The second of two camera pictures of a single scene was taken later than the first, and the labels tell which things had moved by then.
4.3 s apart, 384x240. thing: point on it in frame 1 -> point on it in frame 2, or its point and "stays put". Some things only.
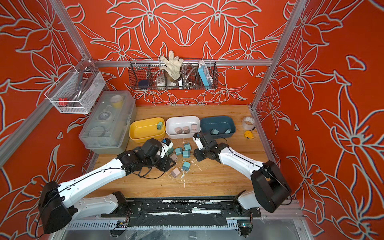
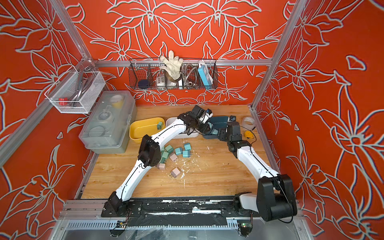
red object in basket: (63, 103) stays put
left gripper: (167, 163) -> (205, 129)
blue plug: (187, 146) stays put
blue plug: (186, 165) -> (214, 131)
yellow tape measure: (248, 134) stays put
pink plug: (174, 157) stays put
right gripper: (196, 153) -> (221, 134)
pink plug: (175, 172) stays put
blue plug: (186, 154) stays put
